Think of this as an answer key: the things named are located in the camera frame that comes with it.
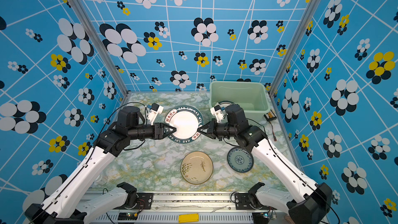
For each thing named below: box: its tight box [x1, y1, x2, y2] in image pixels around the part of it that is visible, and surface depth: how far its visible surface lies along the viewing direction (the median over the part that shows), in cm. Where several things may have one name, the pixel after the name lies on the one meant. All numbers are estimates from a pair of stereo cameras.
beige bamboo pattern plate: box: [180, 150, 214, 185], surface depth 85 cm
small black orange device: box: [263, 109, 277, 122], surface depth 106 cm
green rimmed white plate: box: [214, 100, 237, 109], surface depth 111 cm
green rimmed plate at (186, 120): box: [164, 105, 205, 144], surface depth 69 cm
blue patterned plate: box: [226, 146, 254, 173], surface depth 88 cm
